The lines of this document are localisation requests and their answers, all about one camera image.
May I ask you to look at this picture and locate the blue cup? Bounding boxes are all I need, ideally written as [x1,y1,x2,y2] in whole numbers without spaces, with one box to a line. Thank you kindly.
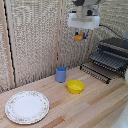
[54,66,68,84]

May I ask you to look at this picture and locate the yellow bowl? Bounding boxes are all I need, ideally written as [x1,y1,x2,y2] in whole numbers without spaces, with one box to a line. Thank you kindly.
[66,79,86,95]

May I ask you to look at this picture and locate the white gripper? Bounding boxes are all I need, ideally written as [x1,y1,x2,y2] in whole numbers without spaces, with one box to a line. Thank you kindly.
[67,11,101,40]

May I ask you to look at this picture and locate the black dish rack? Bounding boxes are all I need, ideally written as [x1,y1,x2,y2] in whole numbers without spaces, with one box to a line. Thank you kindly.
[79,36,128,85]

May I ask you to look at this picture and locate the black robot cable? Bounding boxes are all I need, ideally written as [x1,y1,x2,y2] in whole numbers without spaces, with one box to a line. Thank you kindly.
[98,23,128,41]

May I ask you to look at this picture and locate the white patterned plate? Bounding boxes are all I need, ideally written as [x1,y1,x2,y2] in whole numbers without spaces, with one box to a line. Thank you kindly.
[4,90,51,126]

